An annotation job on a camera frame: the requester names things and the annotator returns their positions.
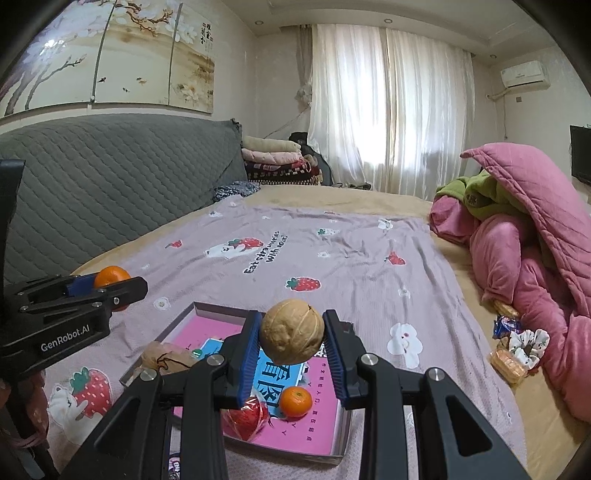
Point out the dark patterned folded blanket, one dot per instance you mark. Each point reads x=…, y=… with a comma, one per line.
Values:
x=281, y=173

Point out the grey quilted headboard cover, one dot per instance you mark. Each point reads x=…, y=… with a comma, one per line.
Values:
x=115, y=184

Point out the cream folded blanket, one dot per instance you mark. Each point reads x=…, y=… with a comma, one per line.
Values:
x=272, y=144

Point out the tangerine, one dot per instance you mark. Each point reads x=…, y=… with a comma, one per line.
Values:
x=111, y=276
x=295, y=400

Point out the blue patterned cloth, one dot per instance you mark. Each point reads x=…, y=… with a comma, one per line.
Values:
x=235, y=190

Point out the white patterned scrunchie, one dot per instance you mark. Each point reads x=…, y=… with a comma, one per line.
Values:
x=528, y=348

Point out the purple strawberry printed blanket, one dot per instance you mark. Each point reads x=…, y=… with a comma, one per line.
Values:
x=351, y=258

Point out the clear biscuit packet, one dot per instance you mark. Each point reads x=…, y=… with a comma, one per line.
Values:
x=504, y=308
x=508, y=367

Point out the floral wall painting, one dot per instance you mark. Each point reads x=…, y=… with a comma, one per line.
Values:
x=138, y=60

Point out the black bag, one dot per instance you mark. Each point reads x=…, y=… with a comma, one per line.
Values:
x=309, y=152

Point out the green blanket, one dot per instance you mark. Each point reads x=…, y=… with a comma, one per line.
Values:
x=489, y=194

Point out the pink folded blanket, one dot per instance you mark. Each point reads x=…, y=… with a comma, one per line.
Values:
x=272, y=157

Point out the pink book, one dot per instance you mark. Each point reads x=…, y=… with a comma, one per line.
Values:
x=304, y=429

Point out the black television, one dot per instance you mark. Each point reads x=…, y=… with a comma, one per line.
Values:
x=581, y=152

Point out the white sheer curtain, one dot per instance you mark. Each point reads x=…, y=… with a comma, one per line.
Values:
x=388, y=115

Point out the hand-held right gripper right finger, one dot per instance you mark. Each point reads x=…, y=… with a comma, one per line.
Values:
x=334, y=360

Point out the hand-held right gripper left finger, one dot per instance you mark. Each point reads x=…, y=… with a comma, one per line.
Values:
x=244, y=364

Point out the pink quilt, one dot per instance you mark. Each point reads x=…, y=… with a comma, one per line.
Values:
x=531, y=286

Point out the walnut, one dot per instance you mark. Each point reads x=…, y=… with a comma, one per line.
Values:
x=291, y=330

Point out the red surprise egg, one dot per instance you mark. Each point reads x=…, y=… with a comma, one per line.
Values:
x=247, y=417

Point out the blue candy wrapper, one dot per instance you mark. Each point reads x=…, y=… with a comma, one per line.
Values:
x=507, y=326

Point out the grey cardboard box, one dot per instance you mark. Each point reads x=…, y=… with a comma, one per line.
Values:
x=286, y=453

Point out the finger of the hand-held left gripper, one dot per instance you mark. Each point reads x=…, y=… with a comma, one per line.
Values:
x=124, y=293
x=78, y=285

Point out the white air conditioner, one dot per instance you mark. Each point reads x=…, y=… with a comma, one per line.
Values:
x=525, y=74

